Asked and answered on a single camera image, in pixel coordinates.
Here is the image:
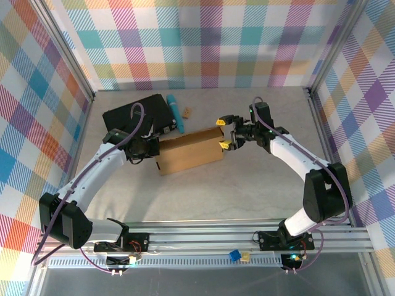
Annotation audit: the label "brown cardboard box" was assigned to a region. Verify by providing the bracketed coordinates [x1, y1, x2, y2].
[155, 126, 225, 176]

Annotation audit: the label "black flat case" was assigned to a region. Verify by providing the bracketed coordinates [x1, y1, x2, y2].
[102, 94, 174, 141]

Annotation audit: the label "teal cylindrical tube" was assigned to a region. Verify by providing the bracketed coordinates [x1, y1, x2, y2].
[165, 94, 186, 134]

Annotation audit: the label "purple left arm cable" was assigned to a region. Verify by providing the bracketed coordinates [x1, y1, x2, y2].
[30, 102, 146, 274]

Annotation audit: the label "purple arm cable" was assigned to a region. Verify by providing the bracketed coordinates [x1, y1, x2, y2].
[252, 96, 353, 274]
[30, 102, 146, 274]

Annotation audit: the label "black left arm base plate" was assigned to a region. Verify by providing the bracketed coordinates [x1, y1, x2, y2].
[93, 232, 151, 253]

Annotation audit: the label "aluminium frame rails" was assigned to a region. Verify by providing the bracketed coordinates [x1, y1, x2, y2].
[33, 219, 376, 255]

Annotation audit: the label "thin black wire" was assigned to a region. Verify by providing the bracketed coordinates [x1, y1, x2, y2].
[252, 228, 280, 245]

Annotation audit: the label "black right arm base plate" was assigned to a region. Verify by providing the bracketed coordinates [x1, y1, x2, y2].
[257, 229, 315, 251]

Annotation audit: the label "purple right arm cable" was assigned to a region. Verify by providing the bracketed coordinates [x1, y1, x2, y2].
[252, 96, 353, 274]

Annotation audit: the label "aluminium frame post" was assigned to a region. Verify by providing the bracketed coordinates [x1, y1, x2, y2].
[29, 0, 96, 102]
[308, 0, 367, 95]

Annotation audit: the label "white slotted cable duct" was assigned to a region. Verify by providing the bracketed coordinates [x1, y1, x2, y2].
[46, 255, 288, 269]

